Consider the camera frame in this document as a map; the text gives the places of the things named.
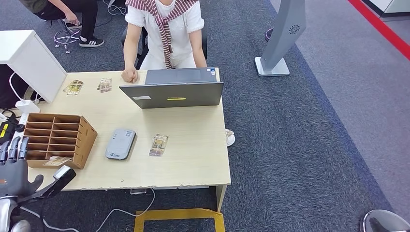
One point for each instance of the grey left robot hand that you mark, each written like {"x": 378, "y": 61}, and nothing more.
{"x": 14, "y": 179}

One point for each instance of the person's right hand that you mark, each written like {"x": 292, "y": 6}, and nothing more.
{"x": 129, "y": 76}

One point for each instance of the background person's hand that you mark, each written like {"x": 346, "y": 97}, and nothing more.
{"x": 72, "y": 19}

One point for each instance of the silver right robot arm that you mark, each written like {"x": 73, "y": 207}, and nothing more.
{"x": 384, "y": 222}

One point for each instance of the person's right forearm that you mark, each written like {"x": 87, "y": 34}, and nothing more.
{"x": 131, "y": 52}

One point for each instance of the person's left forearm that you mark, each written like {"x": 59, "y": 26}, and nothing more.
{"x": 199, "y": 56}

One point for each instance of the small patterned card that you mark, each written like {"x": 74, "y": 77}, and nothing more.
{"x": 104, "y": 85}

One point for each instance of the background person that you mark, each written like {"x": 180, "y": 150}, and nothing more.
{"x": 48, "y": 6}

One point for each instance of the pale card in organizer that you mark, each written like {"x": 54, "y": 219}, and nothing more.
{"x": 57, "y": 161}

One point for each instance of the patterned card with rounded end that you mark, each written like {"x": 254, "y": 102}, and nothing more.
{"x": 73, "y": 87}

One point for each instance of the grey card reader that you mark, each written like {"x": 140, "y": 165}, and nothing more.
{"x": 120, "y": 144}

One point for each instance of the patterned ID card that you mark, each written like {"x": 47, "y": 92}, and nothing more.
{"x": 158, "y": 145}

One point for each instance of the wooden card organizer box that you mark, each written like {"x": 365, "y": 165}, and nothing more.
{"x": 85, "y": 144}

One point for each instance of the person's white shoe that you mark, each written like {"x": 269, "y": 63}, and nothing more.
{"x": 230, "y": 138}

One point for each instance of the chrome stool base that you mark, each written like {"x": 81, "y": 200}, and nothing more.
{"x": 66, "y": 36}

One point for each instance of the black sneaker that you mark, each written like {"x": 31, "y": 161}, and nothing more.
{"x": 92, "y": 41}

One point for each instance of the black device with yellow label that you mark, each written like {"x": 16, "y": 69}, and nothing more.
{"x": 4, "y": 132}

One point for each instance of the grey laptop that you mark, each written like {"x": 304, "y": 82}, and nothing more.
{"x": 175, "y": 96}

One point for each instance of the white cabinet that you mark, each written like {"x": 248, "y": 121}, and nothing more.
{"x": 30, "y": 60}

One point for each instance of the white power adapter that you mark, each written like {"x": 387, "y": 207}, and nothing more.
{"x": 27, "y": 106}

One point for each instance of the light wooden desk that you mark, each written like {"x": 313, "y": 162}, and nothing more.
{"x": 179, "y": 153}

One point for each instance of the small label under desk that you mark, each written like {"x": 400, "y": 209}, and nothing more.
{"x": 137, "y": 191}

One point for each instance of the dark round object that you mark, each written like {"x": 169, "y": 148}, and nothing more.
{"x": 268, "y": 34}

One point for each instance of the grey kiosk stand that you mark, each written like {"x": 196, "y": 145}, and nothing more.
{"x": 282, "y": 35}

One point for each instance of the white furniture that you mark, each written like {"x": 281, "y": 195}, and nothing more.
{"x": 397, "y": 4}

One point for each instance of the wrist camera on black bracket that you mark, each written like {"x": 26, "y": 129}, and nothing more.
{"x": 62, "y": 175}

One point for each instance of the yellow floor tape frame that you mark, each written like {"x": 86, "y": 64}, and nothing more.
{"x": 179, "y": 214}

